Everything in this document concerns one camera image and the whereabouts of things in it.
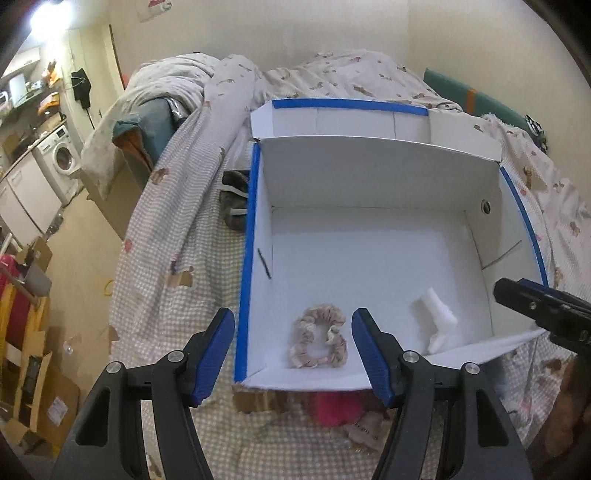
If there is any black and white small item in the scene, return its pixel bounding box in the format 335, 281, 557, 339
525, 115, 550, 153

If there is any teal headboard cushion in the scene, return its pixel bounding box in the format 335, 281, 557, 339
424, 68, 532, 134

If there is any beige bed base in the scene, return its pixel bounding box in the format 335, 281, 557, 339
83, 152, 148, 241

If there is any black hanging garment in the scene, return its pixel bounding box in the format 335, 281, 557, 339
71, 68, 93, 109

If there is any red suitcase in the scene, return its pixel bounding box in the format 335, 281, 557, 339
0, 254, 33, 352

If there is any person's right hand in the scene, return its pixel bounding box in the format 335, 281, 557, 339
538, 357, 591, 462

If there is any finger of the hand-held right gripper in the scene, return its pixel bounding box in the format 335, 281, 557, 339
549, 325, 591, 355
493, 278, 591, 330

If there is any orange cloth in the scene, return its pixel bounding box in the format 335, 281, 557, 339
115, 129, 153, 169

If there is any cluttered kitchen shelf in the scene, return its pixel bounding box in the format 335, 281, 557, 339
0, 60, 63, 121

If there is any white fluffy cloth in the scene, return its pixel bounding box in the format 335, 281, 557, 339
410, 286, 459, 355

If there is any grey striped cloth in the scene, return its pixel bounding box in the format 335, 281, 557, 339
218, 170, 250, 232

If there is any teal pillow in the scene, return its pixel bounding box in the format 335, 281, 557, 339
113, 98, 185, 176

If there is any white washing machine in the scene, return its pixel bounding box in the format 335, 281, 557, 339
34, 124, 81, 204

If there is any flattened cardboard box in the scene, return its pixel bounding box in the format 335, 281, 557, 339
9, 351, 81, 444

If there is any pink plush toy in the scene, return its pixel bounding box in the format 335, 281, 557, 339
302, 392, 370, 425

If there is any white crumpled duvet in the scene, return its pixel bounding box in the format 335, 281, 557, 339
81, 53, 259, 199

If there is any pink fluffy item with tag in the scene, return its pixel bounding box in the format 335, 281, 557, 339
342, 411, 393, 455

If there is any wall decoration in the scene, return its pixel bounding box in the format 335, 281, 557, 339
137, 0, 174, 21

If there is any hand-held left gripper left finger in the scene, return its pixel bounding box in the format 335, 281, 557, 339
51, 307, 235, 480

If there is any white cardboard box blue tape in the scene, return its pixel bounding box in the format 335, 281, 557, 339
233, 98, 550, 414

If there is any white cabinet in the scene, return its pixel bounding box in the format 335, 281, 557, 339
0, 148, 63, 241

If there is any beige scrunchie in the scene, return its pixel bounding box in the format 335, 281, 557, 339
288, 304, 348, 369

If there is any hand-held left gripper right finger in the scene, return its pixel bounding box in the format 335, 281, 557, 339
352, 308, 532, 480

